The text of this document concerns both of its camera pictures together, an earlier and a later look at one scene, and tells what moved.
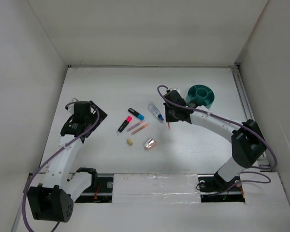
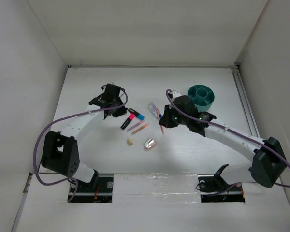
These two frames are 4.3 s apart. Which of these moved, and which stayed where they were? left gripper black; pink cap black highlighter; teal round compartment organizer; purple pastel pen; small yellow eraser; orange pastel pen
Moved: left gripper black; pink cap black highlighter
Stayed: purple pastel pen; teal round compartment organizer; orange pastel pen; small yellow eraser
